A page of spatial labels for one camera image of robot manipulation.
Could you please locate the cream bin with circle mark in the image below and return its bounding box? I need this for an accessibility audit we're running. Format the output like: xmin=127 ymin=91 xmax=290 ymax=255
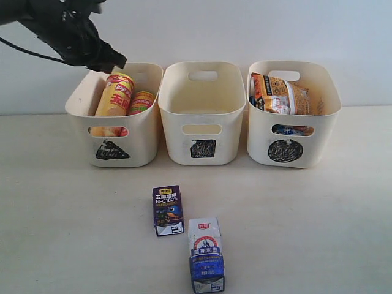
xmin=247 ymin=61 xmax=342 ymax=168

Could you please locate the cream bin with triangle mark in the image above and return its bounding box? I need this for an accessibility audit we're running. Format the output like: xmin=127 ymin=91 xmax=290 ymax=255
xmin=65 ymin=71 xmax=162 ymax=167

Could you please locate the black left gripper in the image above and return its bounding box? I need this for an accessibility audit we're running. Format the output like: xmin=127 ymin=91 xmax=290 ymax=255
xmin=30 ymin=0 xmax=128 ymax=74

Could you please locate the cream bin with square mark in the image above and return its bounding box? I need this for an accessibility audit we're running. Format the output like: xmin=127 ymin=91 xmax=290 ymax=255
xmin=158 ymin=61 xmax=246 ymax=165

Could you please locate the orange snack bag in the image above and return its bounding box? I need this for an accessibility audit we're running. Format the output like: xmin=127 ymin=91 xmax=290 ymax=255
xmin=250 ymin=73 xmax=312 ymax=115

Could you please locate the yellow chips can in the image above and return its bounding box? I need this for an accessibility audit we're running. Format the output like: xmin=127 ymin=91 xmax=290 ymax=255
xmin=90 ymin=72 xmax=135 ymax=137

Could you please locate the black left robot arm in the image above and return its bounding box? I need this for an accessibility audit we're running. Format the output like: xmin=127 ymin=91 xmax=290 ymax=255
xmin=1 ymin=0 xmax=127 ymax=74

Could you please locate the purple juice carton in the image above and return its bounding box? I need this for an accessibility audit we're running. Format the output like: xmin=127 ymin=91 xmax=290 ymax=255
xmin=152 ymin=185 xmax=184 ymax=237

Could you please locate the white blue milk carton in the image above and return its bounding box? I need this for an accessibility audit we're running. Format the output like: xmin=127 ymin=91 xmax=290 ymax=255
xmin=188 ymin=217 xmax=225 ymax=293

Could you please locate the pink Lay's chips can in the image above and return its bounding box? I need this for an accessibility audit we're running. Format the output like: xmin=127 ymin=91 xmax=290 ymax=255
xmin=119 ymin=91 xmax=157 ymax=137

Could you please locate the blue black snack bag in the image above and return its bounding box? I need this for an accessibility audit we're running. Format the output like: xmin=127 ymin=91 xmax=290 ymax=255
xmin=249 ymin=96 xmax=305 ymax=136

